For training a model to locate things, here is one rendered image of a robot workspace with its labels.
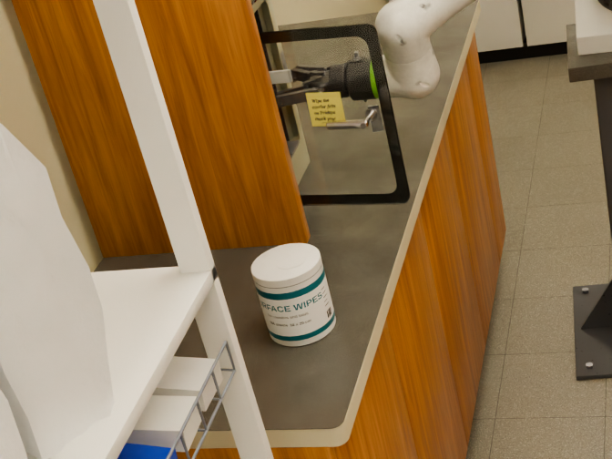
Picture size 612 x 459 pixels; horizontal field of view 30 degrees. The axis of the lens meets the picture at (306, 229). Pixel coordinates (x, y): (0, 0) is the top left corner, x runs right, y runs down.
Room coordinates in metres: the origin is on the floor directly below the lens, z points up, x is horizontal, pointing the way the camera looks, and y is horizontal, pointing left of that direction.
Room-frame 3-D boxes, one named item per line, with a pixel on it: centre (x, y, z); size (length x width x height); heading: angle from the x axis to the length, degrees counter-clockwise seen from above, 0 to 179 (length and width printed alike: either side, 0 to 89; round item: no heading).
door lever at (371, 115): (2.12, -0.14, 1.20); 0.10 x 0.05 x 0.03; 62
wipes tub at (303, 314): (1.83, 0.05, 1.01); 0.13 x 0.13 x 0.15
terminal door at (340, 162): (2.18, -0.09, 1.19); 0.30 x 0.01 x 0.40; 62
